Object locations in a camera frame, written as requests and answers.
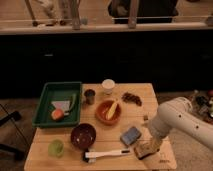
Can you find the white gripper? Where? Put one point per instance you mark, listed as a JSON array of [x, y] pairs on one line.
[[154, 143]]

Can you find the blue sponge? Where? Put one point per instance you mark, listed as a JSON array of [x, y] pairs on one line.
[[130, 136]]

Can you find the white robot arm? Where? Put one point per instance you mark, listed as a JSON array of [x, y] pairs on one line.
[[176, 113]]

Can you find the white paper cup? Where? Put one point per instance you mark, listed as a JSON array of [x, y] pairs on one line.
[[108, 86]]

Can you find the small metal cup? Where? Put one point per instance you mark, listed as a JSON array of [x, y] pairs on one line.
[[90, 96]]

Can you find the small green cup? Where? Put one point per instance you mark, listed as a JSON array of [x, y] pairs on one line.
[[56, 148]]

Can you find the wooden block eraser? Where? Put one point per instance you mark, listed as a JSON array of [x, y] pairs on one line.
[[140, 152]]

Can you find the brown grape bunch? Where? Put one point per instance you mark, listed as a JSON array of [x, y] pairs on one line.
[[129, 97]]

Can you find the yellow banana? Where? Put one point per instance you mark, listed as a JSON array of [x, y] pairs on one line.
[[111, 110]]

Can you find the orange clay bowl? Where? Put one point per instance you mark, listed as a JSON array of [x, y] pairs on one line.
[[103, 108]]

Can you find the white dish brush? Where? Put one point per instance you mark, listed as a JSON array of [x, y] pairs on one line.
[[91, 156]]

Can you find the dark red bowl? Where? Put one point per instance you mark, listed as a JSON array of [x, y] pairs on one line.
[[83, 136]]

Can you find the green toy vegetable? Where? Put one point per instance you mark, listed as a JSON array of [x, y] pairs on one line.
[[72, 102]]

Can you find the orange toy fruit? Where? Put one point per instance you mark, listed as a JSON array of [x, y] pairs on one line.
[[57, 115]]

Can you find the grey cloth piece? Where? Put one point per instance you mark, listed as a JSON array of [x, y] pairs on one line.
[[63, 105]]

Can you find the green plastic tray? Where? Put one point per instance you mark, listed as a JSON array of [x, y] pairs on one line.
[[59, 95]]

